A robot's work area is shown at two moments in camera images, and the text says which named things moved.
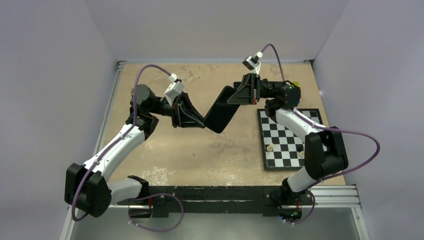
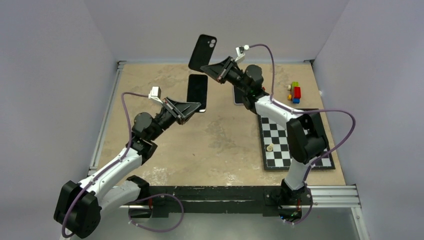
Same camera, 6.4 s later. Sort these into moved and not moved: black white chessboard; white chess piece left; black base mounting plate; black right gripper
Moved: black right gripper
Not moved: white chess piece left; black white chessboard; black base mounting plate
